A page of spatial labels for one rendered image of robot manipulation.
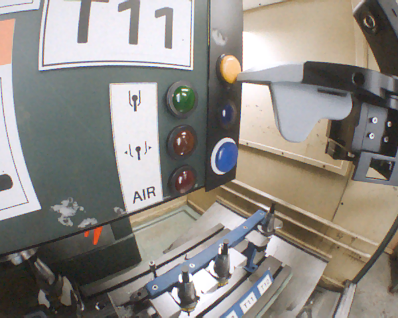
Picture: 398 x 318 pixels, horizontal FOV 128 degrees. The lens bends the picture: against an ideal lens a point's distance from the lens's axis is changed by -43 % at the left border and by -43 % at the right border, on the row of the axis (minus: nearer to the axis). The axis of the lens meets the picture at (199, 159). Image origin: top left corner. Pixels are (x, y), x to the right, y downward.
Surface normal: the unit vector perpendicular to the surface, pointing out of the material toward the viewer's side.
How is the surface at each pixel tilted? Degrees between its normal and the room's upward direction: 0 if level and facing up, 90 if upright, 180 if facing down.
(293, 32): 90
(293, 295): 24
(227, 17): 90
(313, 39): 90
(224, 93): 90
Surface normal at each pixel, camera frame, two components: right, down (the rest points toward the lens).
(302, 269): -0.29, -0.77
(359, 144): -0.33, 0.32
